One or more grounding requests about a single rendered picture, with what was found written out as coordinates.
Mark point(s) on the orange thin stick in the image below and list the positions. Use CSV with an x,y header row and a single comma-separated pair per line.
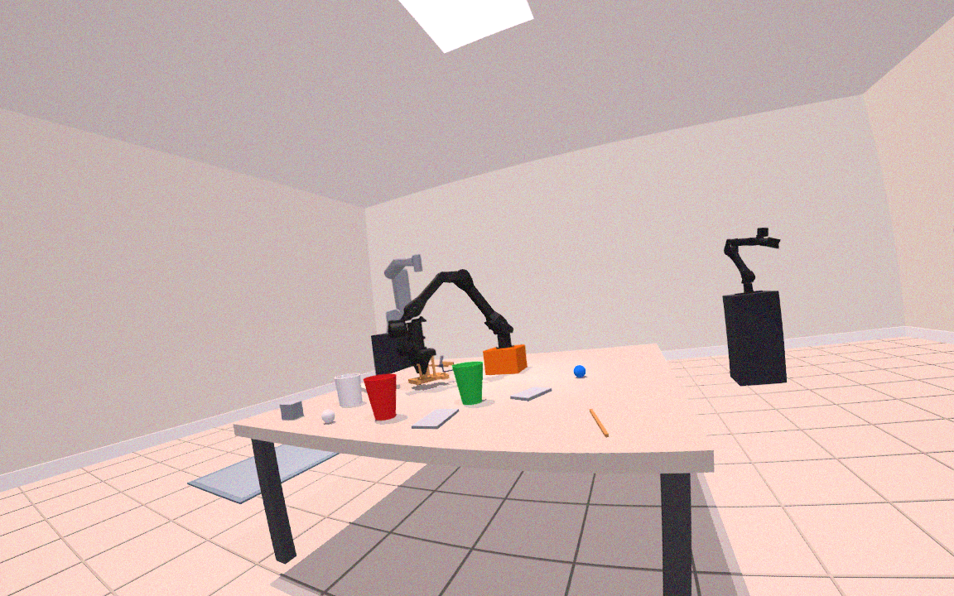
x,y
604,431

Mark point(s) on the red plastic cup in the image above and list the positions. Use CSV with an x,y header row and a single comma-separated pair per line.
x,y
382,394

